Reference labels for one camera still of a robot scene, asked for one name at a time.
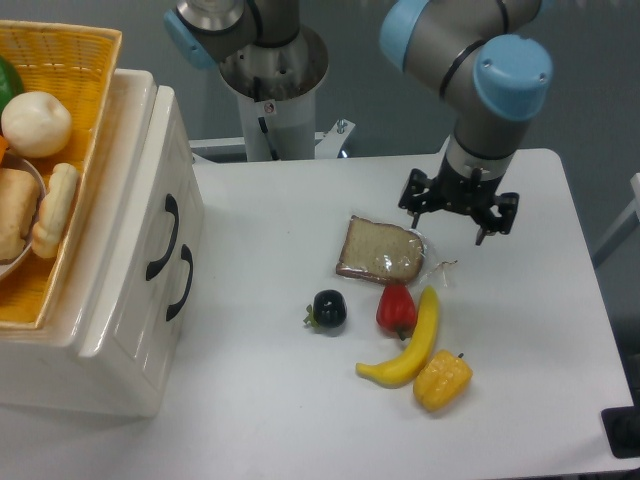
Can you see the yellow toy bell pepper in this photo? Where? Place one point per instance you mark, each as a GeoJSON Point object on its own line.
{"type": "Point", "coordinates": [442, 380]}

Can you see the green toy pepper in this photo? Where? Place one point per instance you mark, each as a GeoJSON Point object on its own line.
{"type": "Point", "coordinates": [11, 84]}

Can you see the white round toy onion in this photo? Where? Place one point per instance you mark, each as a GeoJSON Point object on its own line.
{"type": "Point", "coordinates": [36, 124]}

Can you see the black device at table edge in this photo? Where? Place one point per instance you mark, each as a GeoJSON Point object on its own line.
{"type": "Point", "coordinates": [622, 431]}

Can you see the red toy bell pepper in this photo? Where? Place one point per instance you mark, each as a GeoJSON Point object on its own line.
{"type": "Point", "coordinates": [396, 313]}

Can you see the white drawer cabinet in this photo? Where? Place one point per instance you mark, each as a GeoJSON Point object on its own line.
{"type": "Point", "coordinates": [45, 367]}

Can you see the grey plate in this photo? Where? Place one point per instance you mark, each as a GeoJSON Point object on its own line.
{"type": "Point", "coordinates": [14, 162]}

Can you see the yellow wicker basket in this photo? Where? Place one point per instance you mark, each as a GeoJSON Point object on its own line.
{"type": "Point", "coordinates": [75, 64]}

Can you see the orange toy piece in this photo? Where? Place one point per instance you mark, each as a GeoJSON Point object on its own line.
{"type": "Point", "coordinates": [3, 148]}

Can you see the white top drawer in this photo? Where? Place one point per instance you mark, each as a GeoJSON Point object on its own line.
{"type": "Point", "coordinates": [151, 273]}

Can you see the dark purple toy eggplant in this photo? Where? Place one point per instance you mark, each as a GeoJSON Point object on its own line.
{"type": "Point", "coordinates": [327, 313]}

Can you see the tan toy bread loaf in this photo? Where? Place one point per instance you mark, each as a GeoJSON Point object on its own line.
{"type": "Point", "coordinates": [19, 194]}

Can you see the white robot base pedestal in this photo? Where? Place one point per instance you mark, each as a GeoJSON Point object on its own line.
{"type": "Point", "coordinates": [275, 90]}

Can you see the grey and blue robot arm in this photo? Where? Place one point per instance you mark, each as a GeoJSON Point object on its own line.
{"type": "Point", "coordinates": [468, 52]}

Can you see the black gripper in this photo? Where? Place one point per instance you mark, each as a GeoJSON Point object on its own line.
{"type": "Point", "coordinates": [468, 190]}

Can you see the yellow toy banana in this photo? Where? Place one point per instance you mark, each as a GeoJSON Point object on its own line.
{"type": "Point", "coordinates": [406, 366]}

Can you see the beige toy bread roll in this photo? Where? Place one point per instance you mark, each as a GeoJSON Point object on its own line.
{"type": "Point", "coordinates": [54, 211]}

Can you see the wrapped brown bread slice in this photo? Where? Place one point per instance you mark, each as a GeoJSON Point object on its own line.
{"type": "Point", "coordinates": [386, 254]}

